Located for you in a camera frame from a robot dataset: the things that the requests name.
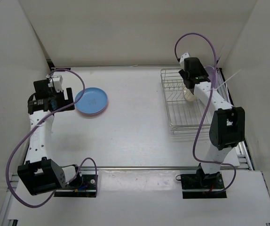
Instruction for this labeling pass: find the white plastic plate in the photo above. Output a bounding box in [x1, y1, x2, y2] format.
[183, 87, 197, 102]

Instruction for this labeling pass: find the blue plastic plate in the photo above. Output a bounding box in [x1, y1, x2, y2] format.
[75, 87, 108, 115]

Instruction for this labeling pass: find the pink plastic plate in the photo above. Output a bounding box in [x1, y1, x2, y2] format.
[77, 111, 104, 118]

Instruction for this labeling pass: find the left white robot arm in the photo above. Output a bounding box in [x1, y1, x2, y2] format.
[17, 75, 83, 195]

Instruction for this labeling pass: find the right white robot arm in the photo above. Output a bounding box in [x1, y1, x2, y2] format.
[179, 53, 245, 188]

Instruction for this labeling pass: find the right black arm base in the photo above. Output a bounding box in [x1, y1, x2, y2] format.
[175, 174, 227, 199]

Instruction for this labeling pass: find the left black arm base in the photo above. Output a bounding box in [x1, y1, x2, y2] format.
[54, 170, 98, 198]

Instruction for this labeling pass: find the purple plastic plate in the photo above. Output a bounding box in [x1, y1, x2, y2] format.
[205, 66, 219, 88]

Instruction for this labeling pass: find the white zip tie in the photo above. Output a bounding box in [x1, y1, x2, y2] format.
[210, 69, 242, 91]

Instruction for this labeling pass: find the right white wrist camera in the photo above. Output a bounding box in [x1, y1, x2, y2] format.
[179, 52, 190, 69]

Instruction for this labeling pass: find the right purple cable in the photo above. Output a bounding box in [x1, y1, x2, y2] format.
[174, 32, 237, 194]

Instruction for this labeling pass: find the metal wire dish rack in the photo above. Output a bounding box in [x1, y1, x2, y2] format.
[160, 68, 206, 133]

